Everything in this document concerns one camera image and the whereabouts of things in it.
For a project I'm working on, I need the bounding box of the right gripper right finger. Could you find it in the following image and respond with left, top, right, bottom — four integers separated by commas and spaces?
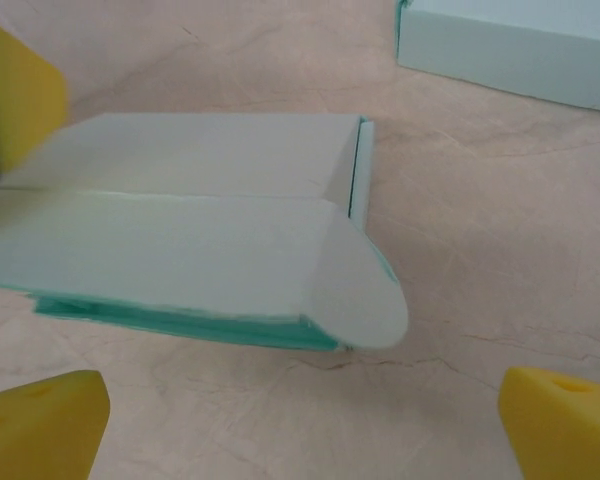
497, 366, 600, 480

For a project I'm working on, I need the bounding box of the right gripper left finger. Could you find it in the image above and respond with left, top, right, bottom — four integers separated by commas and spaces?
0, 369, 112, 480

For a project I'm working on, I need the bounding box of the light blue paper box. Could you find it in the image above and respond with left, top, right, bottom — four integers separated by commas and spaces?
0, 112, 410, 352
394, 0, 600, 116

